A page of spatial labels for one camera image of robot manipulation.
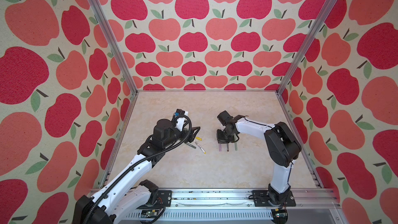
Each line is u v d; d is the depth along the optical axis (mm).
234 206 731
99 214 384
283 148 506
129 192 518
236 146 930
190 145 927
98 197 405
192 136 667
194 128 677
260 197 733
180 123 654
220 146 916
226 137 821
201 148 907
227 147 913
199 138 958
